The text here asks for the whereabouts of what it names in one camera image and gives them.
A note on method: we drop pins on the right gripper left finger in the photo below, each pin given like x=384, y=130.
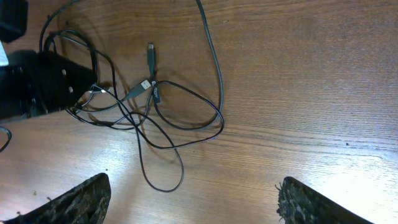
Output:
x=88, y=202

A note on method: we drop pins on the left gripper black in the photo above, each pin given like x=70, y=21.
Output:
x=33, y=84

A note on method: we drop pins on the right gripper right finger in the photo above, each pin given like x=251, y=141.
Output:
x=299, y=203

